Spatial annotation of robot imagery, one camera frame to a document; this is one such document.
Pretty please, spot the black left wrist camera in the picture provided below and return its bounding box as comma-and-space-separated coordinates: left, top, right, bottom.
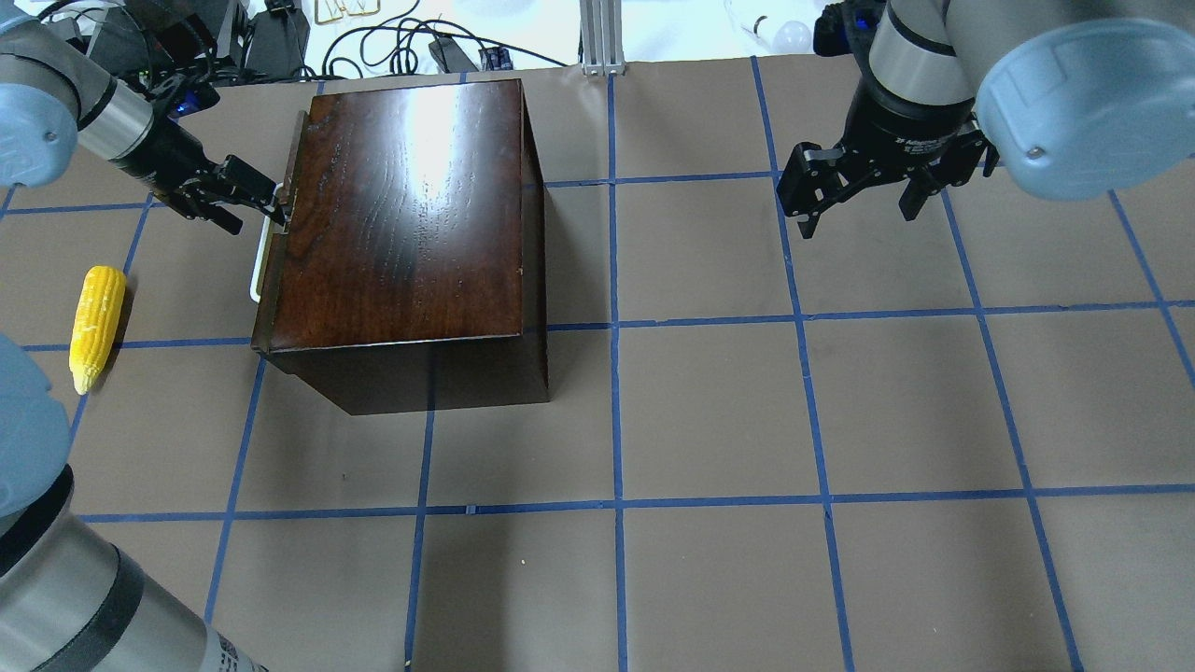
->
147, 73, 220, 120

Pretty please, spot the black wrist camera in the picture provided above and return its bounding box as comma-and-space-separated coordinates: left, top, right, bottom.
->
811, 1, 887, 57
147, 73, 220, 120

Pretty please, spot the aluminium frame post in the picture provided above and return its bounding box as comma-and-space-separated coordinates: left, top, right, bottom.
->
580, 0, 626, 77

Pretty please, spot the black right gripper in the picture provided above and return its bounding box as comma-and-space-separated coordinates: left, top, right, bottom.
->
776, 79, 1000, 242

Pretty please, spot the wooden drawer with white handle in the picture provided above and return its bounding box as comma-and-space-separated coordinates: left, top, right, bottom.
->
250, 110, 310, 352

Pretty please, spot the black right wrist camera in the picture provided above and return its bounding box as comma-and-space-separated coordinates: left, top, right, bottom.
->
811, 1, 887, 57

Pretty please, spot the dark wooden drawer cabinet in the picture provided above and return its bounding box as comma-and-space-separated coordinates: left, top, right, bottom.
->
252, 79, 550, 415

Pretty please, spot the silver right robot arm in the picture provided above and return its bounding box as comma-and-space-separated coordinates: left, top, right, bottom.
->
776, 1, 1194, 239

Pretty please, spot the gold wire rack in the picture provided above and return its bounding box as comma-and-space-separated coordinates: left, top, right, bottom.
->
313, 0, 381, 26

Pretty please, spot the yellow corn cob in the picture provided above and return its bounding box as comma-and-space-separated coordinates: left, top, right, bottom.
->
68, 265, 127, 396

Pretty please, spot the white light bulb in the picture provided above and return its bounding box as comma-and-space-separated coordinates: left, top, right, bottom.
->
746, 14, 811, 55

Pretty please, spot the black electronics box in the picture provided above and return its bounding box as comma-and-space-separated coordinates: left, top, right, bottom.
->
84, 1, 249, 90

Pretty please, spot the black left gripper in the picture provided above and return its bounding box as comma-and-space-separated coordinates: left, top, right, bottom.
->
111, 118, 290, 236

